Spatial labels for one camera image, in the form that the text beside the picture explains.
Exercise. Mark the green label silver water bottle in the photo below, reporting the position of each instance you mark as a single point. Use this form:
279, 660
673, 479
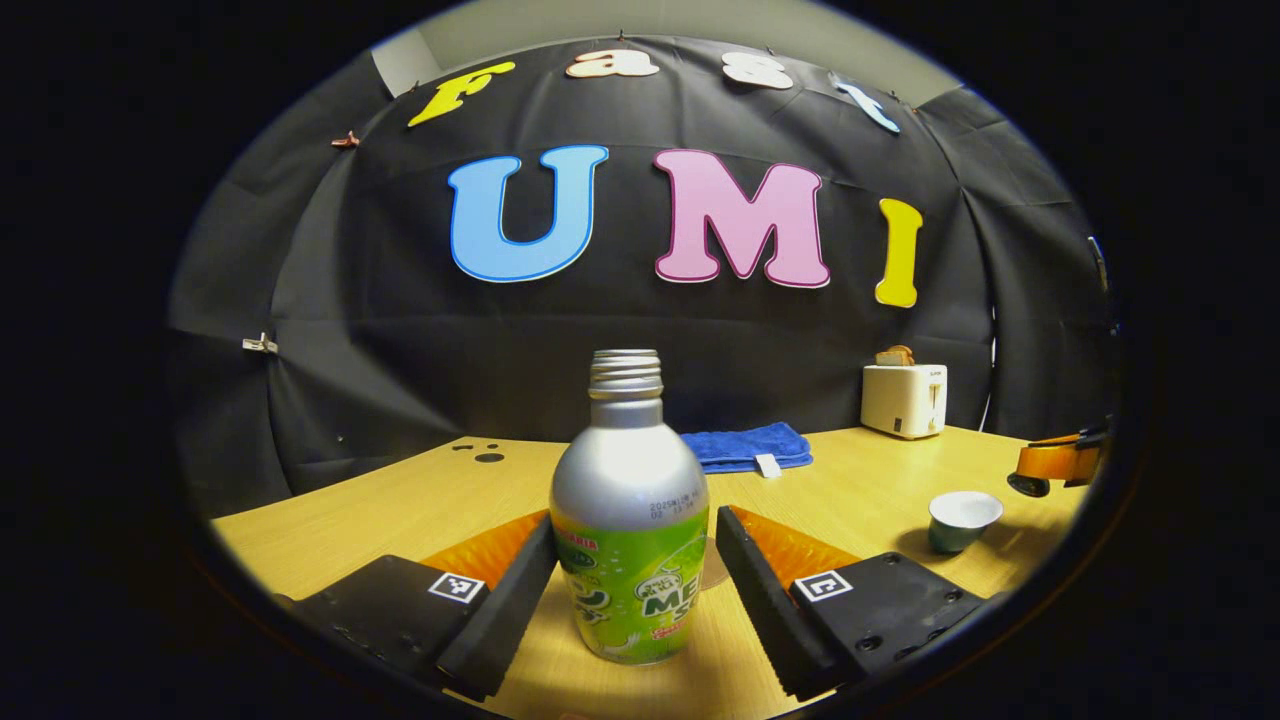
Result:
630, 480

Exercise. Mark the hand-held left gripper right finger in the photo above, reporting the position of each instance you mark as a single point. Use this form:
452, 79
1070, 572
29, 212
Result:
765, 610

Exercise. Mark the folded blue towel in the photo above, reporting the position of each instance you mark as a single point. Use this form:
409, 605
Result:
745, 445

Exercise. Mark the red clip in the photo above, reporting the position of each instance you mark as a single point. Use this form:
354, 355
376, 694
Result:
345, 140

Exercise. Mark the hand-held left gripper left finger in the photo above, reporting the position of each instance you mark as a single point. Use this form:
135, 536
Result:
505, 620

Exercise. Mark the white toaster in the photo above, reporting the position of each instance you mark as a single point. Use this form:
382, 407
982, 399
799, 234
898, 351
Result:
900, 400

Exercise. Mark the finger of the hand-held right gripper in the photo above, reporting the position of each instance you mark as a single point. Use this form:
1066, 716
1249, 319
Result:
1060, 462

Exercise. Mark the black backdrop cloth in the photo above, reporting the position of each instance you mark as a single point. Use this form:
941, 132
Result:
400, 350

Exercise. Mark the round brown coaster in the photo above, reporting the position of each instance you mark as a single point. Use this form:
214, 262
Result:
714, 572

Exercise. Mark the bread slice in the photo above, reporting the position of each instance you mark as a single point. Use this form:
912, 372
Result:
895, 355

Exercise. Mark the white clip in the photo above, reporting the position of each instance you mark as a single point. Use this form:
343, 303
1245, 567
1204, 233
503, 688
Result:
260, 345

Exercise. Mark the blue teacup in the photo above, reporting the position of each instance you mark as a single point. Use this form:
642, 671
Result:
950, 535

